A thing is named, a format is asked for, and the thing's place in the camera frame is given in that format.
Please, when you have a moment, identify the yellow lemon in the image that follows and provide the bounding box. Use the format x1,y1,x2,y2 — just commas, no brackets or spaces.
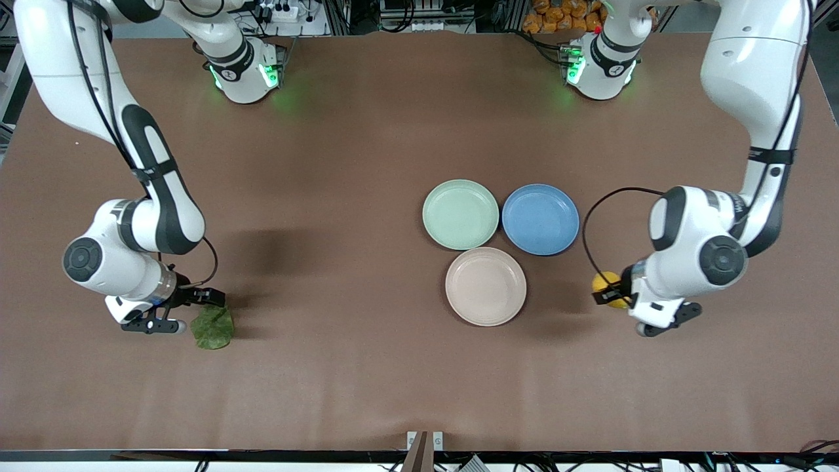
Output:
592,271,630,309

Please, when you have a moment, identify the green lettuce leaf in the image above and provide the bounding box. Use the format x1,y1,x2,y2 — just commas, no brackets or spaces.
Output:
190,305,235,350

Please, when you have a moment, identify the blue round plate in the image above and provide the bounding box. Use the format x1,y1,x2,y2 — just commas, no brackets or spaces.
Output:
501,184,580,256

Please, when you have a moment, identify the beige round plate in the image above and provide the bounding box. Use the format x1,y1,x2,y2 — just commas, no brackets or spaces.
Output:
445,246,527,327

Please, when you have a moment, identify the mint green round plate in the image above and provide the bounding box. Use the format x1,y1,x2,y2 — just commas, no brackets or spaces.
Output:
422,179,500,251

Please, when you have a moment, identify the bag of orange snacks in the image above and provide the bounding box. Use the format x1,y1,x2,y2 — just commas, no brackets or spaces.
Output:
522,0,607,35

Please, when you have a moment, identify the white power strip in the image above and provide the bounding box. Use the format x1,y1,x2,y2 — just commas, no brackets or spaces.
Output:
259,0,303,22

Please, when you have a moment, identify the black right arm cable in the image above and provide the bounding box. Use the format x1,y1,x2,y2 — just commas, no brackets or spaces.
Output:
66,0,219,289

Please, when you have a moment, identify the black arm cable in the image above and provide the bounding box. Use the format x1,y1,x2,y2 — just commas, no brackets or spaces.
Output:
66,0,219,289
582,0,817,299

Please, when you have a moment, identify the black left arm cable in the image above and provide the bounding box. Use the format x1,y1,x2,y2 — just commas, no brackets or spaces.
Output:
582,0,817,299

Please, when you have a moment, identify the small metal table bracket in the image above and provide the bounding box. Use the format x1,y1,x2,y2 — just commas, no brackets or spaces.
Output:
406,431,444,452

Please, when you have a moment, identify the brown wedge-shaped post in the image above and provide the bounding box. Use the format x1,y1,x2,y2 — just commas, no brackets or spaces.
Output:
401,431,429,472

